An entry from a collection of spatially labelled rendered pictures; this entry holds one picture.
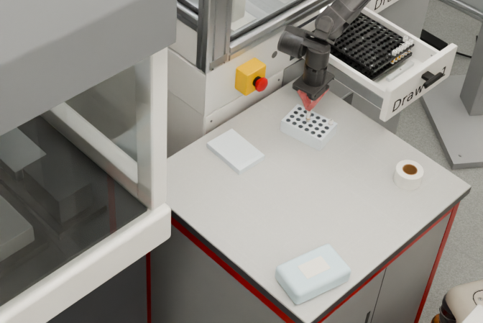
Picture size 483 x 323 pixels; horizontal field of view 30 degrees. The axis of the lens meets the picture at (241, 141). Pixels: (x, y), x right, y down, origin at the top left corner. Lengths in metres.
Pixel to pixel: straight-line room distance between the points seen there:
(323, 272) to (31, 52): 0.90
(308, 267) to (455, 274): 1.20
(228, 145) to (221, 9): 0.36
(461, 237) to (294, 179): 1.13
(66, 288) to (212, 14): 0.72
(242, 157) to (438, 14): 2.13
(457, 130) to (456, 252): 0.59
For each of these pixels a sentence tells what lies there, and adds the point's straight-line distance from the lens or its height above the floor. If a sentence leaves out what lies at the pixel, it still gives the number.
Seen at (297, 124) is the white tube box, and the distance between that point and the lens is 2.36.
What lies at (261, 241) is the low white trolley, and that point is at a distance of 2.13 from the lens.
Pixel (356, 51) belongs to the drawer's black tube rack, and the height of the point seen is 0.90.
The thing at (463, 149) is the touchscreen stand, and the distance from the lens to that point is 3.54.
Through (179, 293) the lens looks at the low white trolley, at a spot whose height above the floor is 0.43.
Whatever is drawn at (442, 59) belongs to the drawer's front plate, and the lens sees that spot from 2.47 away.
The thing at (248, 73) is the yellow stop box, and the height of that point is 0.91.
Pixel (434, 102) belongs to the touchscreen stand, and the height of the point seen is 0.03.
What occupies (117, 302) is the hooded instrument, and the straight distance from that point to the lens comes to 2.23.
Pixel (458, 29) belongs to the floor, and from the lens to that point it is 4.19.
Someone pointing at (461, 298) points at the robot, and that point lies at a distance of 2.75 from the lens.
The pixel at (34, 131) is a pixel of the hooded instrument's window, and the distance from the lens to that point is 1.57.
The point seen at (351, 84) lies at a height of 0.85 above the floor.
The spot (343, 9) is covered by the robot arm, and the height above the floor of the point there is 1.14.
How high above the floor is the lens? 2.40
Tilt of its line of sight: 44 degrees down
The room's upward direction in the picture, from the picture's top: 5 degrees clockwise
